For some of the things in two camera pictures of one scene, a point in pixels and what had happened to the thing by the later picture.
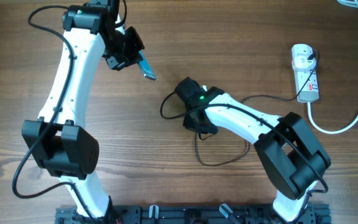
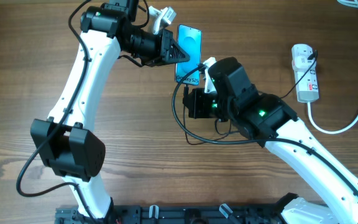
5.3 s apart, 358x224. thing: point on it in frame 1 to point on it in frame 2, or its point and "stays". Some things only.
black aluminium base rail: x=189 y=214 stays
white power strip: x=306 y=80 stays
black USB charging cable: x=270 y=97 to x=186 y=93
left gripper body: x=125 y=50 to x=165 y=36
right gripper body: x=189 y=122 to x=206 y=105
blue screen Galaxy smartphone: x=146 y=68 to x=190 y=40
